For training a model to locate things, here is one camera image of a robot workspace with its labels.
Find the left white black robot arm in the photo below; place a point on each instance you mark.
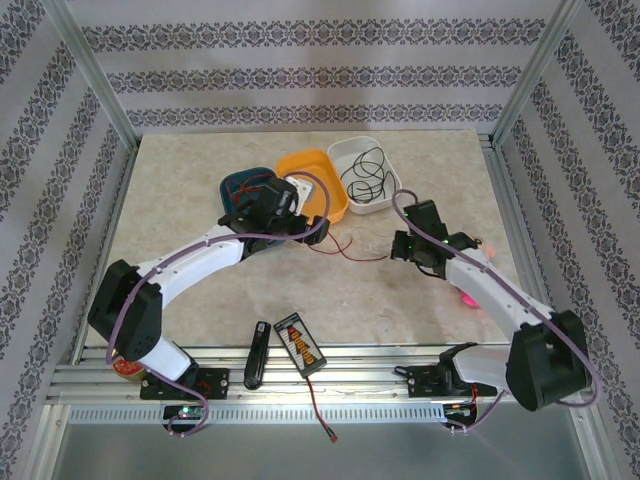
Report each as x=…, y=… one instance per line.
x=200, y=260

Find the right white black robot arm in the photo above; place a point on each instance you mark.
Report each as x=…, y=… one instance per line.
x=500, y=290

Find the teal plastic bin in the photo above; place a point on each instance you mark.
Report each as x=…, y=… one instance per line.
x=235, y=200

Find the orange plastic bin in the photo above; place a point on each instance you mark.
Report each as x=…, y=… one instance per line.
x=310, y=162

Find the pink plush doll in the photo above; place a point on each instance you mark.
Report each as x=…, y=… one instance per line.
x=469, y=300

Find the white plastic bin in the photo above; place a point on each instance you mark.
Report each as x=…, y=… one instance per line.
x=350, y=150

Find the black orange-labelled battery checker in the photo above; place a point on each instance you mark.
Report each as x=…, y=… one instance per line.
x=300, y=345

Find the black handheld device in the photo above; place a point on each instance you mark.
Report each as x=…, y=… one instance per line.
x=257, y=350

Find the small green-lit circuit board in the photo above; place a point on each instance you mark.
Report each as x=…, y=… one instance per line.
x=186, y=412

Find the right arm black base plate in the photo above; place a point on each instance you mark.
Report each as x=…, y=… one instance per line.
x=425, y=382

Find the aluminium rail frame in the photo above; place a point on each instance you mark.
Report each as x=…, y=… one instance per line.
x=350, y=382

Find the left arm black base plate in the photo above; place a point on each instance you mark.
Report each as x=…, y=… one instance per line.
x=215, y=382

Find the aluminium frame post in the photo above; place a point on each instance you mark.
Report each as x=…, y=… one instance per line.
x=535, y=75
x=90, y=70

